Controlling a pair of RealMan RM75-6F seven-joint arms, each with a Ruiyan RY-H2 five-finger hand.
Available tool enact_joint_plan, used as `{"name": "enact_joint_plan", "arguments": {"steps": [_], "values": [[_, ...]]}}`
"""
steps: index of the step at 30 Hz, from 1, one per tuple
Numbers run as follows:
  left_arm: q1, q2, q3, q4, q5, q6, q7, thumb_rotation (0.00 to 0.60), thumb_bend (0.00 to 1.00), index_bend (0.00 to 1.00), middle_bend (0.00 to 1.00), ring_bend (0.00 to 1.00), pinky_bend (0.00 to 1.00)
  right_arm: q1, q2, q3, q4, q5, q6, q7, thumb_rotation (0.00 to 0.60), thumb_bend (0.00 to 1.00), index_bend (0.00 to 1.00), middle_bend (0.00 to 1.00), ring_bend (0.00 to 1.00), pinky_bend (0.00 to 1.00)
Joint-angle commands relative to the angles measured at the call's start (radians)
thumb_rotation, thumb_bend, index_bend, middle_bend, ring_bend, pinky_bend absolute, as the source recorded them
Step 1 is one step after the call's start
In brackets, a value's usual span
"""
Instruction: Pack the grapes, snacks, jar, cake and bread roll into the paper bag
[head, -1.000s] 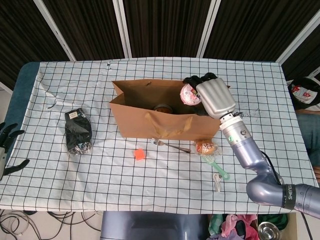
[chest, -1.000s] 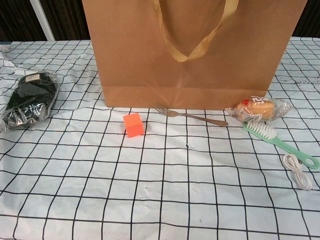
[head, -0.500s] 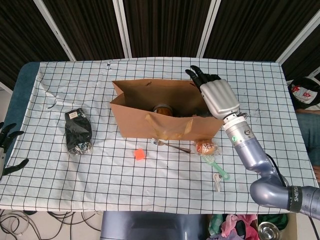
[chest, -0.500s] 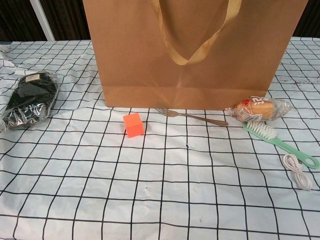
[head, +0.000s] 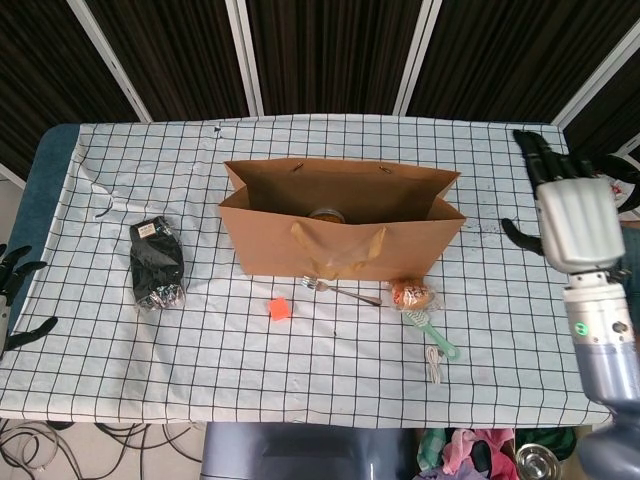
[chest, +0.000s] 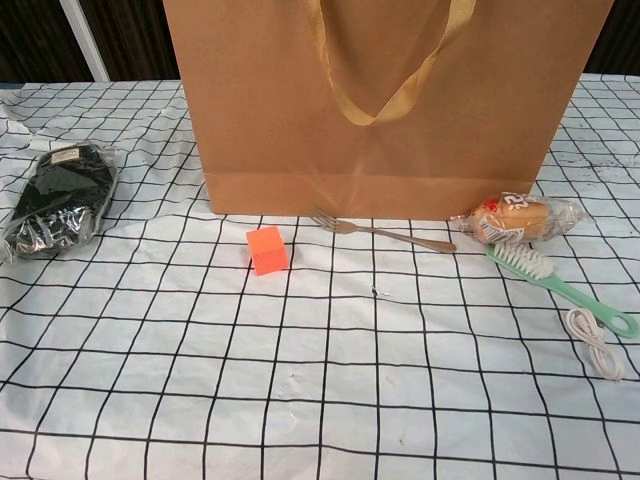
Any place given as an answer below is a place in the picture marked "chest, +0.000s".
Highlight metal fork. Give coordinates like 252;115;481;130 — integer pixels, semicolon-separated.
308;203;457;254

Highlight white usb cable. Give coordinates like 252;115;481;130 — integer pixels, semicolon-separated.
563;307;626;382

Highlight black snack packet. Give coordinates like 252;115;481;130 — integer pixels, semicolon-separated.
0;141;121;262

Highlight bread bun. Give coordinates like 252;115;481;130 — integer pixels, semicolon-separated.
449;191;589;245

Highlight green brush white bristles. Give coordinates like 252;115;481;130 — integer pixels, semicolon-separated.
485;242;640;340

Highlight white partition post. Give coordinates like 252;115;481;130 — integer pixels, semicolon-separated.
64;0;111;83

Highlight orange cube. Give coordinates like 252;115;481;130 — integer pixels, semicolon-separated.
246;225;290;277

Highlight brown paper shopping bag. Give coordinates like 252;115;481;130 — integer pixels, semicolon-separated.
162;0;614;222

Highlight white black checkered tablecloth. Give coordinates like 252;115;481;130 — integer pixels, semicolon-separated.
0;73;640;480

